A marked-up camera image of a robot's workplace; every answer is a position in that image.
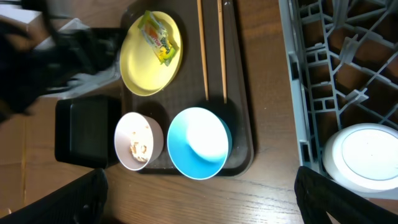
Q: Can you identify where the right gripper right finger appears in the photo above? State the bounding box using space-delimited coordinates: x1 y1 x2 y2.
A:
294 166 397 224

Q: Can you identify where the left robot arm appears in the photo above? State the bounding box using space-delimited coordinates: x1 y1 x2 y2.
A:
1 0 127 121

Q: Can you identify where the black plastic tray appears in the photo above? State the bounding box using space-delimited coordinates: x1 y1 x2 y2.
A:
54 95 121 169

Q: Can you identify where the grey dishwasher rack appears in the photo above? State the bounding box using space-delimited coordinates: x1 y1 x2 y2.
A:
279 0 397 200

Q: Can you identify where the white cup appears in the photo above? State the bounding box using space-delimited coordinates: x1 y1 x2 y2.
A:
322 123 397 193

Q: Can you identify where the right wooden chopstick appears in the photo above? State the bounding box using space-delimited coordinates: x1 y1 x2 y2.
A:
217 0 228 104

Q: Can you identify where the clear plastic bin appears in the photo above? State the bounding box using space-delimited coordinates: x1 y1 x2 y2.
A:
35 18 121 99

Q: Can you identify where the yellow plate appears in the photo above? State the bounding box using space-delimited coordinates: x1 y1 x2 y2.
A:
119 11 183 96

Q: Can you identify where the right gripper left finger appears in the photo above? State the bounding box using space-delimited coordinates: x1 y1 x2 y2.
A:
1 169 108 224

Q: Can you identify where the dark brown serving tray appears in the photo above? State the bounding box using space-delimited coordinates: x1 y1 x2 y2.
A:
121 0 254 177

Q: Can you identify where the left wooden chopstick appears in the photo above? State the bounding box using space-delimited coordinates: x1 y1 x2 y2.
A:
197 0 209 100

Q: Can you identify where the wooden chopstick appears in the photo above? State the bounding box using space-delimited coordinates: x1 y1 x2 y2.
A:
217 0 228 104
197 0 209 100

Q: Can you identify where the pink bowl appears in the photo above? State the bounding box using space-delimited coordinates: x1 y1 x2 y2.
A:
114 112 164 171

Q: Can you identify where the blue bowl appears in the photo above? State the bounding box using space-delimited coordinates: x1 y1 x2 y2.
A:
167 107 233 180

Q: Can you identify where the green yellow snack wrapper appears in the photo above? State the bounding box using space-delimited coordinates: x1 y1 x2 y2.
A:
138 11 180 67

